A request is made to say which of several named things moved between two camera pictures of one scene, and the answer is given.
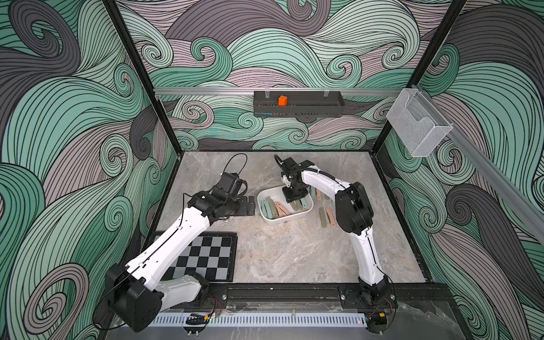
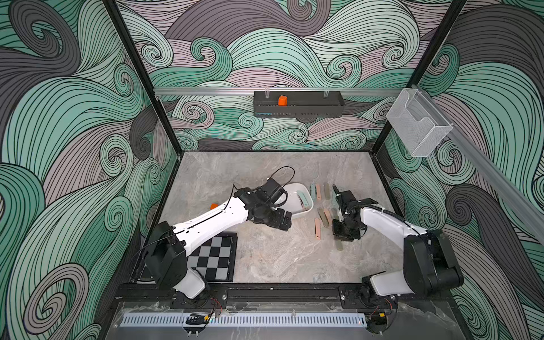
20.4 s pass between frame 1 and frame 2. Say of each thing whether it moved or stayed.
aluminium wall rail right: stayed
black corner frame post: stayed
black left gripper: moved
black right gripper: moved
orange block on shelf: stayed
